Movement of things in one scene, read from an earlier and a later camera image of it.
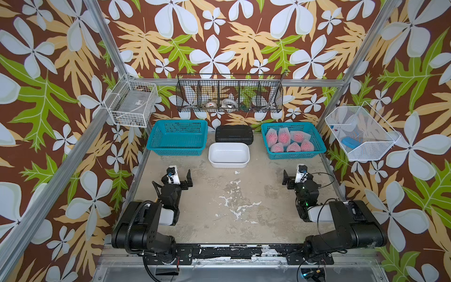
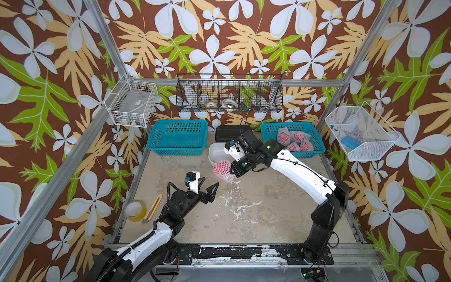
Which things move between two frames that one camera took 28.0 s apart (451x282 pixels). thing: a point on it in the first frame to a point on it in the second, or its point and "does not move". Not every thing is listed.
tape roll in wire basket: (211, 104) does not move
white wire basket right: (362, 132) does not move
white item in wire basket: (229, 103) does not move
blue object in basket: (350, 142) does not move
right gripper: (291, 180) to (237, 173)
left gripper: (183, 185) to (208, 195)
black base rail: (239, 255) does not move
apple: (272, 136) to (222, 169)
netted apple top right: (299, 136) does not move
